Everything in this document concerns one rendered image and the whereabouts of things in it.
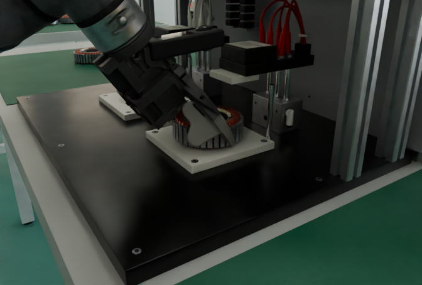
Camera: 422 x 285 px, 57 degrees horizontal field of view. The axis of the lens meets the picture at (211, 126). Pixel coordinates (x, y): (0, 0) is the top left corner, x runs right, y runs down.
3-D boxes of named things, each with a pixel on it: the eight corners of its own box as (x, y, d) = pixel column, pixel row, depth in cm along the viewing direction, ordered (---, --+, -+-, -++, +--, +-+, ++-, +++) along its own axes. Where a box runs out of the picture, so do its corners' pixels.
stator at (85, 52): (116, 59, 131) (115, 48, 130) (92, 66, 122) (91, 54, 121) (91, 56, 136) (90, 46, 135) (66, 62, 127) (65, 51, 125)
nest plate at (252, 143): (191, 174, 52) (191, 166, 52) (146, 137, 64) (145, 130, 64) (274, 149, 60) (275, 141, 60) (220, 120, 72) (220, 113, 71)
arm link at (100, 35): (115, -13, 50) (140, -10, 44) (135, 16, 53) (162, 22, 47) (71, 24, 49) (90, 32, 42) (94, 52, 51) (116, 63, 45)
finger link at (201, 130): (210, 168, 55) (165, 122, 54) (238, 139, 56) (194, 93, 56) (215, 169, 52) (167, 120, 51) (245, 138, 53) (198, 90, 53)
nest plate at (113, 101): (125, 121, 71) (124, 115, 71) (98, 100, 83) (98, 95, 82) (194, 107, 79) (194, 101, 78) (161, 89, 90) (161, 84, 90)
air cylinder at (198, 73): (203, 98, 84) (203, 73, 82) (186, 90, 90) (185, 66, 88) (221, 95, 87) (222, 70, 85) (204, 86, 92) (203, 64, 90)
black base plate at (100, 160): (127, 289, 36) (125, 270, 35) (17, 106, 86) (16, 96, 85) (411, 163, 60) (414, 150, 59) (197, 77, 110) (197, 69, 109)
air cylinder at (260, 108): (279, 134, 65) (281, 103, 63) (251, 121, 71) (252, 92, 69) (300, 128, 68) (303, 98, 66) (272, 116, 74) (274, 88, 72)
